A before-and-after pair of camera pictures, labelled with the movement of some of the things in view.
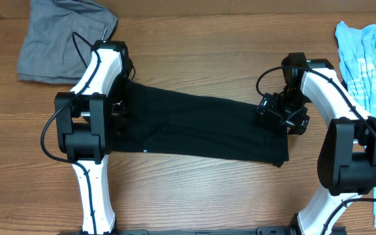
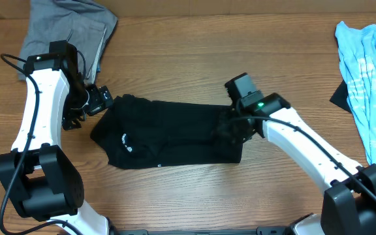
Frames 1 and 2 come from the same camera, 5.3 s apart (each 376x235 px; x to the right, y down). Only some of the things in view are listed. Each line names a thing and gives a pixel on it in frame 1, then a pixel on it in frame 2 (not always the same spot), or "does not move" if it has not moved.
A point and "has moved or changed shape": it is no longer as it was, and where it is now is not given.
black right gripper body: x=290 y=107 to x=238 y=129
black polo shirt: x=174 y=122 has moved or changed shape
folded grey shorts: x=59 y=37 does not move
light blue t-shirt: x=367 y=56 does not move
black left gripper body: x=119 y=109 to x=81 y=101
